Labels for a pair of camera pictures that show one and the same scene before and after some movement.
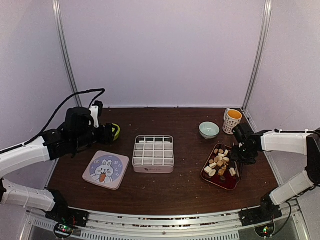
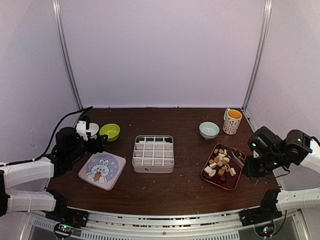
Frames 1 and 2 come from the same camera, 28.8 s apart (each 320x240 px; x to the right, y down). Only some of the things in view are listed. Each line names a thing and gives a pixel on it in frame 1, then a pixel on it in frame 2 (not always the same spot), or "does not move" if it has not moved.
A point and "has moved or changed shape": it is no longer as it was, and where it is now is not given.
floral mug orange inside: x=232 y=118 does not move
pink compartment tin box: x=153 y=154 does not move
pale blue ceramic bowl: x=208 y=130 does not move
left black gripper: x=106 y=136 to x=100 y=145
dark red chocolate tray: x=221 y=170 does not move
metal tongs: x=237 y=168 has moved or changed shape
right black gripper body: x=243 y=155 to x=269 y=163
